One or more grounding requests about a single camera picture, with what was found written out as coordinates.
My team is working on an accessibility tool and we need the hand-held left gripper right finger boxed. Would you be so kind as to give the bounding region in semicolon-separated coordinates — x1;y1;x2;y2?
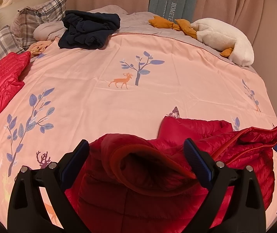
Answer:
184;138;266;233

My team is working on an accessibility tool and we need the navy blue garment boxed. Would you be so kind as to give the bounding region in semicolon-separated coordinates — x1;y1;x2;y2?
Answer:
58;10;121;50

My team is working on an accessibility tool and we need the grey bed sheet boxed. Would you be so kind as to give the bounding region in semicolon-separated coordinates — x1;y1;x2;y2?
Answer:
87;5;258;73

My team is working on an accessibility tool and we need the blue-grey printed textile roll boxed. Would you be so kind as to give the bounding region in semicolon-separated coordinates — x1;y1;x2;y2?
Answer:
148;0;199;23

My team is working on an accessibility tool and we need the grey plaid pillow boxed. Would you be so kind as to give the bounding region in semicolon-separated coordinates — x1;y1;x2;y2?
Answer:
11;0;70;49
0;25;26;74

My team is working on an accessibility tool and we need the pink printed blanket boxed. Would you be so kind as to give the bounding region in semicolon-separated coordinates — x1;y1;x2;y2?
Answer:
0;31;277;233

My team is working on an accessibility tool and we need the small tan cloth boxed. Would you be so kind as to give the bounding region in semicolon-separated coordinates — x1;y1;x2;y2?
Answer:
29;40;54;58

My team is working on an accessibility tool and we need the lilac grey cloth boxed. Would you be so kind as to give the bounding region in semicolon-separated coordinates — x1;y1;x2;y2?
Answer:
33;21;68;41

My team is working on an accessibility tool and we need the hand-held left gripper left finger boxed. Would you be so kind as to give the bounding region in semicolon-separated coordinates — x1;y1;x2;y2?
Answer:
7;139;90;233

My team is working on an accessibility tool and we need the red quilted down jacket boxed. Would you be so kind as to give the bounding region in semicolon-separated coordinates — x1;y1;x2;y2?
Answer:
0;51;31;129
64;116;277;233

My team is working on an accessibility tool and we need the white goose plush toy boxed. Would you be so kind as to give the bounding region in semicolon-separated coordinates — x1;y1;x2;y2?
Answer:
149;15;255;66

